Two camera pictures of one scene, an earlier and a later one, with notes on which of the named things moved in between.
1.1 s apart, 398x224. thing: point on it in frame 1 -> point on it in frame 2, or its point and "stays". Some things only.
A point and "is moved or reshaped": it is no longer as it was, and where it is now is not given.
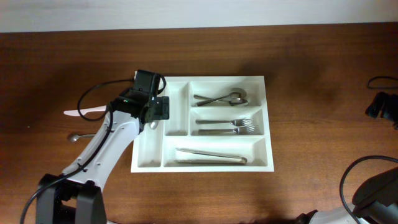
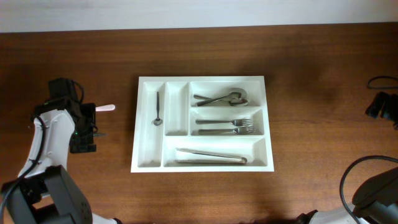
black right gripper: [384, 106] stays
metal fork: [248, 130] stays
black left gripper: [163, 105] -> [87, 108]
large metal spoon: [237, 93] stays
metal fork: [242, 122] stays
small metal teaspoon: [153, 124] is moved or reshaped
